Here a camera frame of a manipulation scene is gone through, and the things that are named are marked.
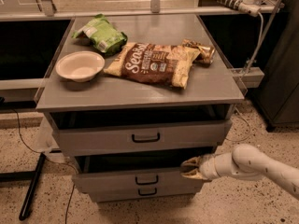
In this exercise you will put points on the green snack bag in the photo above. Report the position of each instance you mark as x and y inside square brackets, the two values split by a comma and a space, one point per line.
[103, 35]

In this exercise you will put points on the dark grey side cabinet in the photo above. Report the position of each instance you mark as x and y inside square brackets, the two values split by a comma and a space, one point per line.
[277, 98]

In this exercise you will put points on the white paper bowl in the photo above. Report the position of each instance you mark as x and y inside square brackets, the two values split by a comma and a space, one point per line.
[80, 66]

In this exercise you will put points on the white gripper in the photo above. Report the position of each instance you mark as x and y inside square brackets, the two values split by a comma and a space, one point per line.
[207, 168]

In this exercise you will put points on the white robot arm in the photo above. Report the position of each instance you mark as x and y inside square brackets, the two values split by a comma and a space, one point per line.
[244, 162]

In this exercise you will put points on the brown Sensible chips bag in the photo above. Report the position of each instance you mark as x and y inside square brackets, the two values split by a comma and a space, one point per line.
[154, 64]

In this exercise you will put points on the black metal floor stand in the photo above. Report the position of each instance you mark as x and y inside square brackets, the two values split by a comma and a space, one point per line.
[33, 178]

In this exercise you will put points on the grey drawer cabinet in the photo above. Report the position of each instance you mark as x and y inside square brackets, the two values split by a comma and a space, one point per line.
[206, 86]

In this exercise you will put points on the grey top drawer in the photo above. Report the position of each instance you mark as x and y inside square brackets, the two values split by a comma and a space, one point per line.
[79, 133]

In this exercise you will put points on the white power strip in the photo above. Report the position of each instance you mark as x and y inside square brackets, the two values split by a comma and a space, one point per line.
[244, 6]

